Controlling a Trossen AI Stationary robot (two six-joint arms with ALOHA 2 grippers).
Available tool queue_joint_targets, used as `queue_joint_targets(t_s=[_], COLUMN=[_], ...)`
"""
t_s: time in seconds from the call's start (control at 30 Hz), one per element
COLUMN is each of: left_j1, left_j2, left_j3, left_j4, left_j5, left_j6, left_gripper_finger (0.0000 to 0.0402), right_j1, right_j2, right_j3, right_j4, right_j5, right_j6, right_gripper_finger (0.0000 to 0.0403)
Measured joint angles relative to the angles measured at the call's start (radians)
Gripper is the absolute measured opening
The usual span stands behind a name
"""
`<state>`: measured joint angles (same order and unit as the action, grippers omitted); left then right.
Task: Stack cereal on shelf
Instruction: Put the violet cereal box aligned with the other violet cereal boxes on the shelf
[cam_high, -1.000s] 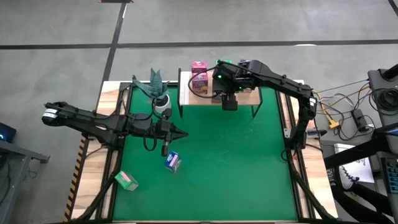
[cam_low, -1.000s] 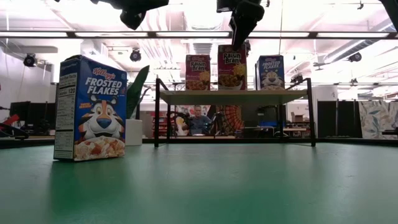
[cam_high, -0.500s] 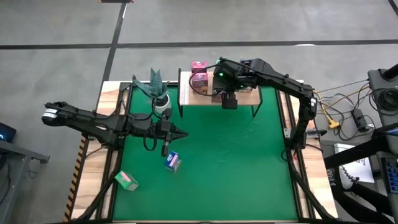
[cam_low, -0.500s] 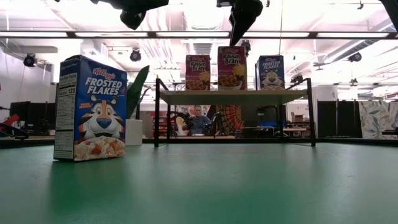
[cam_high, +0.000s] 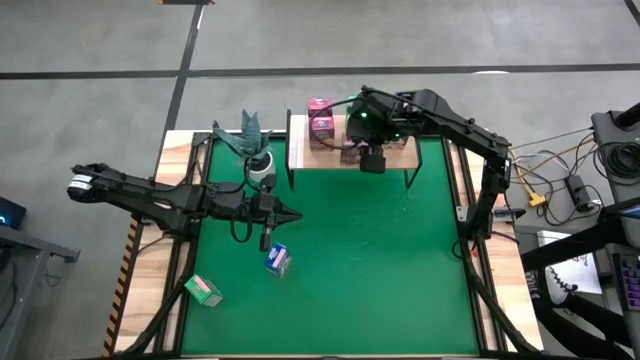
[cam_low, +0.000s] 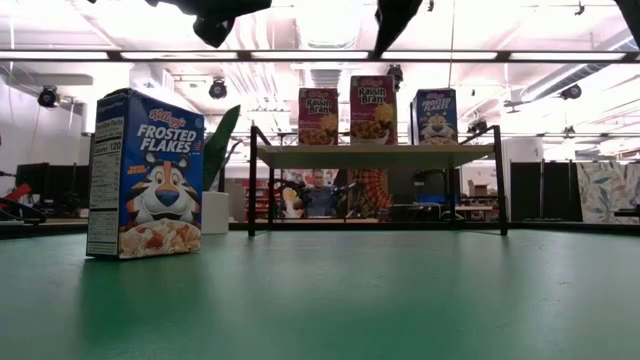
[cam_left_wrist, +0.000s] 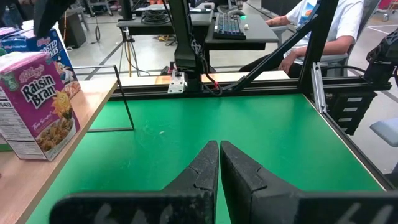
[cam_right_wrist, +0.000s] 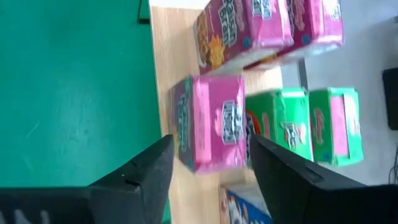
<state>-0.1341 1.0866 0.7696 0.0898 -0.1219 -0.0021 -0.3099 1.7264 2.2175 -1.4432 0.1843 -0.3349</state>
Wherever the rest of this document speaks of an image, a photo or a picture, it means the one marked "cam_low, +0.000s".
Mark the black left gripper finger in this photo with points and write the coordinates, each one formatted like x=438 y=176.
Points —
x=215 y=32

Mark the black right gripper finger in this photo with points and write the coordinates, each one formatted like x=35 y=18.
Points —
x=395 y=20

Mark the Raisin Bran cereal box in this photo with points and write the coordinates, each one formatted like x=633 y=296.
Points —
x=372 y=110
x=318 y=115

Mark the Frosted Flakes cereal box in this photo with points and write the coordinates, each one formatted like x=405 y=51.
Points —
x=437 y=120
x=160 y=150

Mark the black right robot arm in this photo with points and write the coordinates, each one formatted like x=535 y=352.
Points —
x=632 y=12

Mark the green artificial plant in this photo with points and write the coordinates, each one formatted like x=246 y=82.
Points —
x=220 y=145

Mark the orange patterned tapestry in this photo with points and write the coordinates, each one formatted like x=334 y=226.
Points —
x=372 y=192

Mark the white plant pot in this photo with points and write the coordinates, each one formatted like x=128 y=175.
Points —
x=215 y=212

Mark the brown cardboard box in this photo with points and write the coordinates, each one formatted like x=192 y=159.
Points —
x=479 y=189

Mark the person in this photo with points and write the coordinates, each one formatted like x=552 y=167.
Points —
x=320 y=200

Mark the black partition panel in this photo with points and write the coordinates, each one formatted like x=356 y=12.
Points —
x=525 y=190
x=55 y=185

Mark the floral patterned curtain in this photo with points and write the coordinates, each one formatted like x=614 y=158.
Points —
x=605 y=190

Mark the black ceiling camera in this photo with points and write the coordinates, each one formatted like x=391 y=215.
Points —
x=396 y=75
x=48 y=97
x=218 y=89
x=571 y=92

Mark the wooden shelf black metal frame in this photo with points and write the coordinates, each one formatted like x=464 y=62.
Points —
x=375 y=156

